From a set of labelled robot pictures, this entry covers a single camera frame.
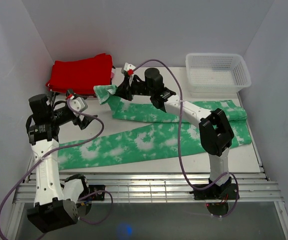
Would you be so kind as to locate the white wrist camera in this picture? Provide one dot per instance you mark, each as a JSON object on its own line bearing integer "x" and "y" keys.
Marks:
{"x": 128, "y": 69}
{"x": 77, "y": 104}

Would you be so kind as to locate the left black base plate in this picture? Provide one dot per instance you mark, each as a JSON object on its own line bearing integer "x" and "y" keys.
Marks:
{"x": 98, "y": 190}

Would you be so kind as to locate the green tie-dye trousers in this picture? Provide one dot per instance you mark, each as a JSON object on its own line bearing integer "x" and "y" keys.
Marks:
{"x": 161, "y": 138}

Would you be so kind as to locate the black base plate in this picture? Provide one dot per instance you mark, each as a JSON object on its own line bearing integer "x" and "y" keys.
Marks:
{"x": 98, "y": 190}
{"x": 216, "y": 192}

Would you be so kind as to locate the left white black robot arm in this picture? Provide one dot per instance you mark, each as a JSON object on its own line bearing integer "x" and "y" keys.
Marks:
{"x": 55, "y": 203}

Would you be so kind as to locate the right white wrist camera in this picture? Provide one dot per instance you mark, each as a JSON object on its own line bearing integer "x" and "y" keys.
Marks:
{"x": 128, "y": 69}

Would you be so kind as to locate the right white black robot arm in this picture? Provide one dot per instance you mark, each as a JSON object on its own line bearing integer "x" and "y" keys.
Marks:
{"x": 216, "y": 133}

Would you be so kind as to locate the white plastic basket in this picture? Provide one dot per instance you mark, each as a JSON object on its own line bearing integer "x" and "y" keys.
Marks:
{"x": 216, "y": 73}

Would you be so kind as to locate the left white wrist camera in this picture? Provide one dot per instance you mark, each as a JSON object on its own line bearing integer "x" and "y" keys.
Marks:
{"x": 77, "y": 104}

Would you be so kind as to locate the aluminium frame rail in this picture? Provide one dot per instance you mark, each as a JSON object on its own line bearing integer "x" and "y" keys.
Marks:
{"x": 160, "y": 181}

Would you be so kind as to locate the folded red trousers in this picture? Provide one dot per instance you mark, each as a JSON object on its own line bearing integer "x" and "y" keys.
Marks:
{"x": 81, "y": 76}

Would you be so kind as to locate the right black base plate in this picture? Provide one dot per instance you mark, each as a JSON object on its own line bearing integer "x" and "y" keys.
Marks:
{"x": 216, "y": 192}

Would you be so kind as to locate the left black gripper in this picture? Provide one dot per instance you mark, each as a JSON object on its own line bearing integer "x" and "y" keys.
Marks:
{"x": 85, "y": 121}

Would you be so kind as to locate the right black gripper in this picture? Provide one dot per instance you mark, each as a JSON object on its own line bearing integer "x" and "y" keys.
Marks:
{"x": 125, "y": 89}

